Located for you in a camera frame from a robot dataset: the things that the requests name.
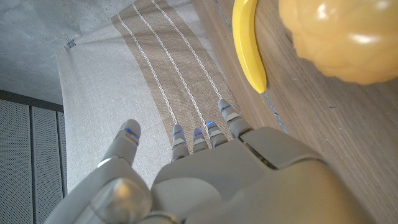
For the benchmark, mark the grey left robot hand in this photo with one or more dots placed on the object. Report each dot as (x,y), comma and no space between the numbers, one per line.
(233,186)

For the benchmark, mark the yellow toy banana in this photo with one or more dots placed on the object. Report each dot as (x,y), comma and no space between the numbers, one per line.
(247,46)

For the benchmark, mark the orange toy pineapple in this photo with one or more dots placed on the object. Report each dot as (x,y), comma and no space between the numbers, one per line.
(342,37)

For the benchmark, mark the beige striped curtain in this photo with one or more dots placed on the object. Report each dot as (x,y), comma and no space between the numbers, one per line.
(124,77)

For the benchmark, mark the black binder clip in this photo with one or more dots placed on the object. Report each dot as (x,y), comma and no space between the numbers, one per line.
(70,43)

